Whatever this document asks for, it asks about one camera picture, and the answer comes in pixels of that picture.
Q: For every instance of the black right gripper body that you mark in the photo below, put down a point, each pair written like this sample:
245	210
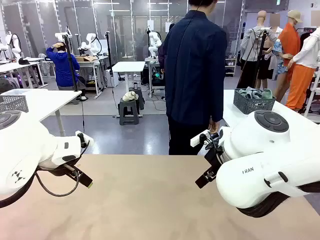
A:
215	157

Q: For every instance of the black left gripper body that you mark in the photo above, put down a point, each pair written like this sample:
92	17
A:
57	171

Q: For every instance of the grey towel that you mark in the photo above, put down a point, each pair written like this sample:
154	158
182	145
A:
247	92

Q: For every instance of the person's right forearm navy sleeve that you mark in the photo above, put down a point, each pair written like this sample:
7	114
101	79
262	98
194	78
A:
217	110

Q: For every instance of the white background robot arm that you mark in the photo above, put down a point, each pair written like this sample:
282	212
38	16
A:
153	42
15	45
91	43
60	36

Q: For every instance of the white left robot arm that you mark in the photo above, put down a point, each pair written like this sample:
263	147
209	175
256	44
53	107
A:
22	150

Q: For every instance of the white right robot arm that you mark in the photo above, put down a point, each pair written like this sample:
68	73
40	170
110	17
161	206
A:
262	140

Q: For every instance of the dark grey plastic basket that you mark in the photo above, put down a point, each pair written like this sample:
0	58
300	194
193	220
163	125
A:
252	105

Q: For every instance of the light grey plastic basket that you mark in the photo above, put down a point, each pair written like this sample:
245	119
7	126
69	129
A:
13	103

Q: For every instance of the person's right hand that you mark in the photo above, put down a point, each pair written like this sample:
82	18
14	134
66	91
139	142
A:
214	126

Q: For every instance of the white side table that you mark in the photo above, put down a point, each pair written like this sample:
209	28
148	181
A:
228	110
42	102

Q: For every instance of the grey step stool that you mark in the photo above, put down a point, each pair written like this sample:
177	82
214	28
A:
140	97
128	112

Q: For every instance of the person in navy jacket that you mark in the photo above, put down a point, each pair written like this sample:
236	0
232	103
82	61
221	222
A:
192	75

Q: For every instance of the white shoe shelf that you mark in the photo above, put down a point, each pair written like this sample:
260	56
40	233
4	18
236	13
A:
230	65

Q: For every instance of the beige cloth bundle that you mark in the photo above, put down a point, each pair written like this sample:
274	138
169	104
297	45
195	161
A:
130	96

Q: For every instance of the desk with lit computer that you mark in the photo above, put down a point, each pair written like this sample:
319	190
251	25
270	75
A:
155	75

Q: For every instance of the seated person in blue hoodie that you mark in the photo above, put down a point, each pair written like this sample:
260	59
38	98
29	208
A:
63	67

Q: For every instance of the steel tumbler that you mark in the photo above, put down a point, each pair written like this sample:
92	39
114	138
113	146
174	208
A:
136	85

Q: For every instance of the long white workbench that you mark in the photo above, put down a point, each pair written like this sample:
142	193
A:
17	66

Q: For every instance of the white workbench desk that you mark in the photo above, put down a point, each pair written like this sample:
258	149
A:
95	65

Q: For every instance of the black cap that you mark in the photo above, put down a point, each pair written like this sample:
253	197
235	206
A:
23	61

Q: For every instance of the person in purple hoodie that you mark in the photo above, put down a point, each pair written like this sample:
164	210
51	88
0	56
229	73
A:
161	55

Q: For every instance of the brown cardboard box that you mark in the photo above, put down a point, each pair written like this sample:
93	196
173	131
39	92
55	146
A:
86	58

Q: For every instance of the white standing desk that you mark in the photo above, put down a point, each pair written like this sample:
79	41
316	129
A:
128	66

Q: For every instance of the mannequin in grey shirt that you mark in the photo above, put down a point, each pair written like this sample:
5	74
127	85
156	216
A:
255	40

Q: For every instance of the figure in blue floral dress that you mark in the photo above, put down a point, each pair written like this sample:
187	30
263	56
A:
278	47

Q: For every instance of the black pole stand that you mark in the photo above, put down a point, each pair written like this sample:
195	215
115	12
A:
109	52

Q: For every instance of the mannequin in orange trousers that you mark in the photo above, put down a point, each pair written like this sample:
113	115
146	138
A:
306	62

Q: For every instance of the mannequin in orange shirt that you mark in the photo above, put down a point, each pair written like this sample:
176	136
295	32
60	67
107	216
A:
290	42

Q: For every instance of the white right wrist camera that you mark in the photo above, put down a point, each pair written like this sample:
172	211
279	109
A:
198	140

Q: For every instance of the black camera tripod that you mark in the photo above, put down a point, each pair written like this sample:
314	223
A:
258	55
71	65

